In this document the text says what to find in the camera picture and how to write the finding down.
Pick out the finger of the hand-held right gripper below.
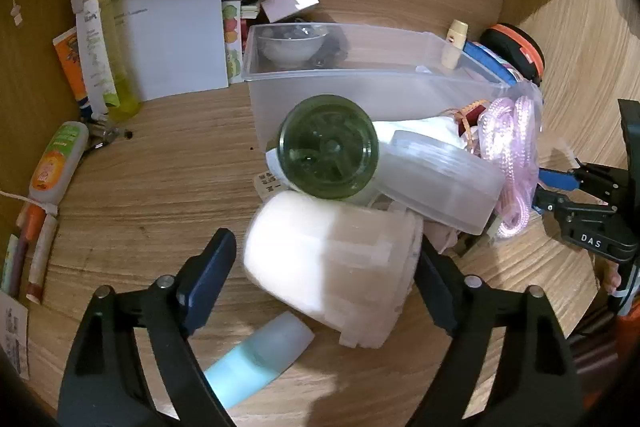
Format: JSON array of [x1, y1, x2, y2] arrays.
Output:
[[532, 189, 618, 220], [539, 163, 626, 198]]

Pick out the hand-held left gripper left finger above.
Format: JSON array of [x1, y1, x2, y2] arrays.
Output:
[[57, 228, 238, 427]]

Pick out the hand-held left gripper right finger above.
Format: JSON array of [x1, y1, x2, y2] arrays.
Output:
[[405, 247, 586, 427]]

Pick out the pink rope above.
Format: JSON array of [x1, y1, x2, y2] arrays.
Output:
[[477, 97, 541, 238]]

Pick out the light blue bottle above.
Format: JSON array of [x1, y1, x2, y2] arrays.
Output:
[[202, 311, 316, 410]]

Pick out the white plastic cup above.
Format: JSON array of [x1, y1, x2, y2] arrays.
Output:
[[243, 191, 425, 350]]

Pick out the green glass jar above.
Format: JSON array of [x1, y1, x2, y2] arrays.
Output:
[[277, 94, 381, 200]]

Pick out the clear plastic bin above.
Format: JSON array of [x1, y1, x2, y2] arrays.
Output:
[[241, 23, 543, 238]]

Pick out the wooden desktop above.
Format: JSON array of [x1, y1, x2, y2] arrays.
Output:
[[0, 0, 640, 427]]

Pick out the white paper tag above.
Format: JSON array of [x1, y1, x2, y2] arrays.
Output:
[[254, 172, 286, 198]]

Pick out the orange and black round object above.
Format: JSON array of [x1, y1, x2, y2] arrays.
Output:
[[480, 23, 546, 88]]

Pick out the blue pencil case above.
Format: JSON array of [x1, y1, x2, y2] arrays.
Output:
[[462, 39, 521, 88]]

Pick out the white cloth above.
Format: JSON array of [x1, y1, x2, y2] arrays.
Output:
[[372, 114, 468, 148]]

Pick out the beige tube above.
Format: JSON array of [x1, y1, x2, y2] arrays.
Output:
[[442, 19, 469, 70]]

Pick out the white lip balm stick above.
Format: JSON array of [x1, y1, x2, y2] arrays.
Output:
[[26, 214, 59, 305]]

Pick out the metal keys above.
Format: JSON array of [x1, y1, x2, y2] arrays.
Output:
[[82, 117, 123, 155]]

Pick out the orange and green tube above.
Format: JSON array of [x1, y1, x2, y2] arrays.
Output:
[[28, 121, 90, 202]]

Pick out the white receipt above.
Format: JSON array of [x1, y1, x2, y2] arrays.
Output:
[[0, 292, 31, 380]]

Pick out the yellow-green bottle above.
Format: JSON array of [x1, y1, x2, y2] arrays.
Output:
[[86, 0, 143, 122]]

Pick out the fruit printed book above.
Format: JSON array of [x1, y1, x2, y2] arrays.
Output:
[[221, 0, 246, 85]]

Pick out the white bowl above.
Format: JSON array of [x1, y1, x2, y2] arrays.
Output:
[[255, 24, 328, 68]]

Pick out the white printed tube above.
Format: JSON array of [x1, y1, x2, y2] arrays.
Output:
[[75, 0, 118, 115]]

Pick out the orange packet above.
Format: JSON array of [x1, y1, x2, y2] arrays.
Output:
[[52, 27, 96, 120]]

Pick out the small white box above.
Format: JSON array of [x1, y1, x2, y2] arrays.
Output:
[[261, 0, 319, 24]]

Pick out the brown cord trinket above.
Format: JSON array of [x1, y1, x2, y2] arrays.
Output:
[[452, 99, 488, 152]]

